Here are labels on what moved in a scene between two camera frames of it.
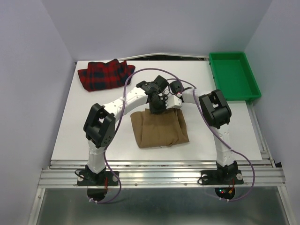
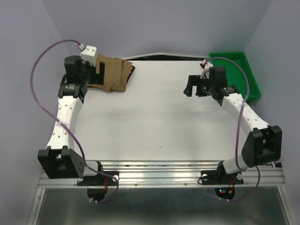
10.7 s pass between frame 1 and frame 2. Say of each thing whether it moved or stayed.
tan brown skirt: moved
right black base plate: stayed
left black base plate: stayed
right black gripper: moved
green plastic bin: stayed
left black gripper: moved
